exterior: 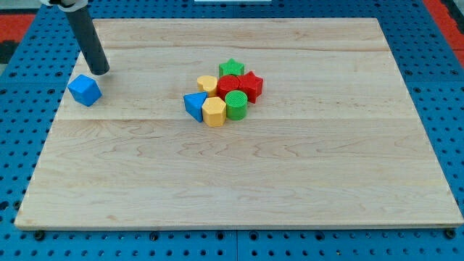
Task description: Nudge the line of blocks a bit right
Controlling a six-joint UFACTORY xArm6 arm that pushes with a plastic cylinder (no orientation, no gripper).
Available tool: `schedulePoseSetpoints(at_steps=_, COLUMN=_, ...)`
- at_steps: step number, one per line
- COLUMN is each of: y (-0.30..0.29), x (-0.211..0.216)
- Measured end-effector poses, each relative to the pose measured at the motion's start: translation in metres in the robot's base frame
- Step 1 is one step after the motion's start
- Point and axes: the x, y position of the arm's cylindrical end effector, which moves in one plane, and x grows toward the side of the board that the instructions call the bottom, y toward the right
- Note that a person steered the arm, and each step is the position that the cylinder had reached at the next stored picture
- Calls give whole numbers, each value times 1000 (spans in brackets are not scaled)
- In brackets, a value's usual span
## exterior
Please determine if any yellow hexagon block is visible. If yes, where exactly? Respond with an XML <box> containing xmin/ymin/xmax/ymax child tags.
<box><xmin>202</xmin><ymin>96</ymin><xmax>226</xmax><ymax>127</ymax></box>

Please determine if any yellow heart block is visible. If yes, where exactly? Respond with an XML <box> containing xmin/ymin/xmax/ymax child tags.
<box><xmin>196</xmin><ymin>75</ymin><xmax>218</xmax><ymax>97</ymax></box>

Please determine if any red star block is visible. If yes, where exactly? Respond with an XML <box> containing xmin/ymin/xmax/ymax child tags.
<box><xmin>238</xmin><ymin>71</ymin><xmax>264</xmax><ymax>104</ymax></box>

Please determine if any green cylinder block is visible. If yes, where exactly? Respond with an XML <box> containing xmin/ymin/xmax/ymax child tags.
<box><xmin>225</xmin><ymin>90</ymin><xmax>248</xmax><ymax>120</ymax></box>

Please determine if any green star block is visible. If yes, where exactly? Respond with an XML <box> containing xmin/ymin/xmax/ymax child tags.
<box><xmin>218</xmin><ymin>58</ymin><xmax>245</xmax><ymax>78</ymax></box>

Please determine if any red cylinder block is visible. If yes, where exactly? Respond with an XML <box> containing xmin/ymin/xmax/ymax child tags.
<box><xmin>217</xmin><ymin>75</ymin><xmax>240</xmax><ymax>100</ymax></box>

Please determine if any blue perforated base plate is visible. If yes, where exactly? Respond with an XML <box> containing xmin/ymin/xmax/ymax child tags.
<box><xmin>1</xmin><ymin>1</ymin><xmax>463</xmax><ymax>260</ymax></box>

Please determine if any white rod mount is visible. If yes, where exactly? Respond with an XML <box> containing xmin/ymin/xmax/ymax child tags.
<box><xmin>40</xmin><ymin>0</ymin><xmax>88</xmax><ymax>12</ymax></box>

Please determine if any light wooden board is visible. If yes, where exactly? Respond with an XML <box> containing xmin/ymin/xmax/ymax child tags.
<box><xmin>14</xmin><ymin>18</ymin><xmax>463</xmax><ymax>231</ymax></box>

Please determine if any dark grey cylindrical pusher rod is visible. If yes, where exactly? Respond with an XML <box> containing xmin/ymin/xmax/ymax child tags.
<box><xmin>65</xmin><ymin>5</ymin><xmax>109</xmax><ymax>75</ymax></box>

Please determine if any blue cube block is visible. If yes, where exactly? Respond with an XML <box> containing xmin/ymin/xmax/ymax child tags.
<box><xmin>68</xmin><ymin>75</ymin><xmax>102</xmax><ymax>107</ymax></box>

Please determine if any blue triangle block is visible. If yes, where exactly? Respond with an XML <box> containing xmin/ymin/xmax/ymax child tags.
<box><xmin>183</xmin><ymin>91</ymin><xmax>208</xmax><ymax>123</ymax></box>

